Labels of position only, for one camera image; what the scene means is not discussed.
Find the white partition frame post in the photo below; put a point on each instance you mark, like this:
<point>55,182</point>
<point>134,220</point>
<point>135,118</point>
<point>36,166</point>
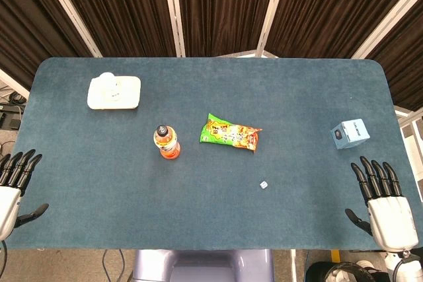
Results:
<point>69,9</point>
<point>388,21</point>
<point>173,9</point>
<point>269,9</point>

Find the light blue box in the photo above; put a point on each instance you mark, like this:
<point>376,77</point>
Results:
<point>349,134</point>

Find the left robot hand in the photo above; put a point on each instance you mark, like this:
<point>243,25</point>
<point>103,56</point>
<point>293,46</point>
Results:
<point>8,196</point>

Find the white plastic container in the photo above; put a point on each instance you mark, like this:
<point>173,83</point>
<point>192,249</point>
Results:
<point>114,92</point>

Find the orange drink bottle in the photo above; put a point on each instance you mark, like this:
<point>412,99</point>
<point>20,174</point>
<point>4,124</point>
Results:
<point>166,143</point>

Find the small white die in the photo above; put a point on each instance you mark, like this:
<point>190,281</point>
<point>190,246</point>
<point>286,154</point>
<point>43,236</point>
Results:
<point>263,185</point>

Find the green snack bag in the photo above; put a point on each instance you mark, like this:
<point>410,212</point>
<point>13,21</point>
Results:
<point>228,134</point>

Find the lavender robot base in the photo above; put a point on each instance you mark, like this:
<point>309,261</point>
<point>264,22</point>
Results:
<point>201,267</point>

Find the dark brown curtain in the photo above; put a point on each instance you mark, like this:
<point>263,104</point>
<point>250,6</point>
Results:
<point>218,8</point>

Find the blue felt table mat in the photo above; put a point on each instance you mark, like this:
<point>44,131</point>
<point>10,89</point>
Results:
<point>211,150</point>

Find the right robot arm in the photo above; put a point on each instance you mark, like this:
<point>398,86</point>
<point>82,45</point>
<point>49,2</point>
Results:
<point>404,267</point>

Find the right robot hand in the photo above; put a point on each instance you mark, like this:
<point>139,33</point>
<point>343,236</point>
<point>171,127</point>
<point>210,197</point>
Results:
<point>390,219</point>

